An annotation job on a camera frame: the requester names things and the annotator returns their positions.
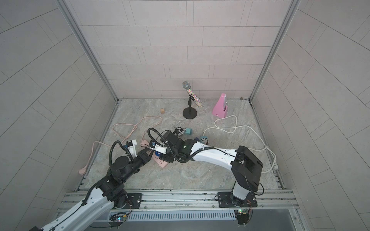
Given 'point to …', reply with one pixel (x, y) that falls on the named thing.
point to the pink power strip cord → (83, 171)
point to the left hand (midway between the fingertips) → (157, 148)
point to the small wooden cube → (162, 110)
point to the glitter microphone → (186, 85)
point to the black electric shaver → (181, 131)
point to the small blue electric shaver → (196, 139)
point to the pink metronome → (220, 109)
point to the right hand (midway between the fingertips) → (162, 152)
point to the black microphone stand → (190, 112)
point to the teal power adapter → (189, 131)
